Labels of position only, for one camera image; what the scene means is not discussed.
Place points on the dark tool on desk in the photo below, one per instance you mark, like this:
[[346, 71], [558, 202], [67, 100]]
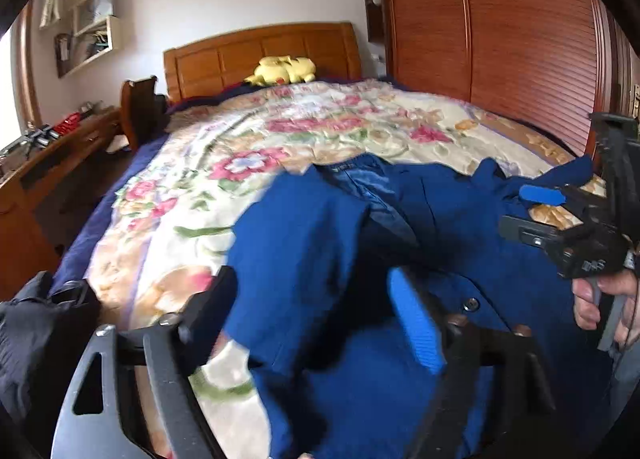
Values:
[[37, 135]]

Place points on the white wall shelf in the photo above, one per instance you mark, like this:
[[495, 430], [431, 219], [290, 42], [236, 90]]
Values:
[[95, 34]]

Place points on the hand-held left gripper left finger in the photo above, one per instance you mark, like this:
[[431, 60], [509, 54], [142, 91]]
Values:
[[217, 291]]

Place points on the wooden desk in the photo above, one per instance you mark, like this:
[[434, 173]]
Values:
[[30, 174]]

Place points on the wooden bed headboard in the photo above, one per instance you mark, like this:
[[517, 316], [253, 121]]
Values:
[[260, 46]]

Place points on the wooden corner shelf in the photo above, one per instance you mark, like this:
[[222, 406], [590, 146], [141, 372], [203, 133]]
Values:
[[372, 14]]

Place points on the floral blanket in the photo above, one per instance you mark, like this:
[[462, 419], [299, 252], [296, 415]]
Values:
[[300, 124]]

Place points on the person's right hand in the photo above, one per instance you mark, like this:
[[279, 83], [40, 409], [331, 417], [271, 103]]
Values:
[[585, 304]]

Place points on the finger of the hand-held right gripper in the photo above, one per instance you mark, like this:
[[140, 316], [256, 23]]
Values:
[[525, 231], [542, 195]]

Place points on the wooden chair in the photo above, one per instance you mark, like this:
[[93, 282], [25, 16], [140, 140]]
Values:
[[140, 109]]

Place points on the wooden wardrobe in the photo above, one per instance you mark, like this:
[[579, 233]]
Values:
[[510, 29]]

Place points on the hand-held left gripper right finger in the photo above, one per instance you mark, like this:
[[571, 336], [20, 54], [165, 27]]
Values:
[[415, 319]]

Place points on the yellow plush toy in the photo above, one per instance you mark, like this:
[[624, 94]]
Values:
[[280, 70]]

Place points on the black clothing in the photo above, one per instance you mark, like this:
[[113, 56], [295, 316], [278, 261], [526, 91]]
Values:
[[35, 339]]

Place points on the navy bed sheet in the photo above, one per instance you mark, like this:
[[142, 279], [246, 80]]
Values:
[[115, 199]]

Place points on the red basket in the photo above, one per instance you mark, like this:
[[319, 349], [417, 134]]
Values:
[[67, 123]]

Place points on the blue coat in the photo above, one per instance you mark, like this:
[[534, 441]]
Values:
[[325, 239]]

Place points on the wooden window frame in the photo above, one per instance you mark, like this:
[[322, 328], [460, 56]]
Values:
[[25, 64]]

